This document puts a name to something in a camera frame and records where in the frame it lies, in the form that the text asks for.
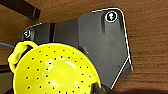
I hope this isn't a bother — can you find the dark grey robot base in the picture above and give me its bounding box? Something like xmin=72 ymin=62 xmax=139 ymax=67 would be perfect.
xmin=21 ymin=7 xmax=134 ymax=91

